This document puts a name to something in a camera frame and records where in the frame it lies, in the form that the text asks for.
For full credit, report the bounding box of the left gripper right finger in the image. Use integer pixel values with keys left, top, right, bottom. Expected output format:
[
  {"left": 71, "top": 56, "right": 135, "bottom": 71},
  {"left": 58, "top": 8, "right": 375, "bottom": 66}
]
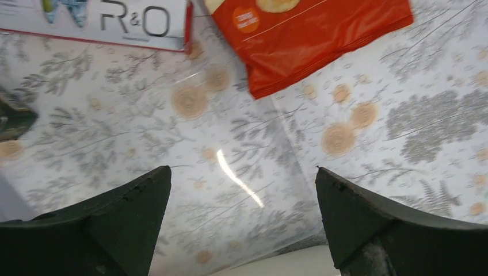
[{"left": 315, "top": 167, "right": 487, "bottom": 275}]

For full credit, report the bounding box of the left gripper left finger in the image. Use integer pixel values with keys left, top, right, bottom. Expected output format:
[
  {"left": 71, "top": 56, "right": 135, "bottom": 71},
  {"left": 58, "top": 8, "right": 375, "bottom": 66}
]
[{"left": 1, "top": 166, "right": 171, "bottom": 275}]

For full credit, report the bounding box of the cream floral mug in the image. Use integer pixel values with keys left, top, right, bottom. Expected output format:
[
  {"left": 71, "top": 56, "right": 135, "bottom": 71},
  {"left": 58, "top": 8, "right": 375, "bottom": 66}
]
[{"left": 1, "top": 86, "right": 38, "bottom": 141}]

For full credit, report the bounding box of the clear plastic sheet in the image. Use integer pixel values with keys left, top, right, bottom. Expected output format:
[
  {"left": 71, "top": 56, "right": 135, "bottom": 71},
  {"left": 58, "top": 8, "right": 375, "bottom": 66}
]
[{"left": 1, "top": 51, "right": 326, "bottom": 275}]

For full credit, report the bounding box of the floral tablecloth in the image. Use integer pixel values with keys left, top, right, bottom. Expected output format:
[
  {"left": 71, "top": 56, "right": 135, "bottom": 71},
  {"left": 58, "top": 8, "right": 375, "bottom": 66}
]
[{"left": 1, "top": 1, "right": 487, "bottom": 275}]

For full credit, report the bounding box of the red white toothpaste box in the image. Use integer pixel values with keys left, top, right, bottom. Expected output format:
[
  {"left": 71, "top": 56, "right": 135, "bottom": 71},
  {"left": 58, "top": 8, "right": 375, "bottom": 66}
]
[{"left": 1, "top": 0, "right": 193, "bottom": 52}]

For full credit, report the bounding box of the cassava chips bag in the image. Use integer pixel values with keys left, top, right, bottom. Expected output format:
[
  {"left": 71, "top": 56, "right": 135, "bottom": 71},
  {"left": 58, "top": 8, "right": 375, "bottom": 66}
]
[{"left": 204, "top": 0, "right": 414, "bottom": 99}]

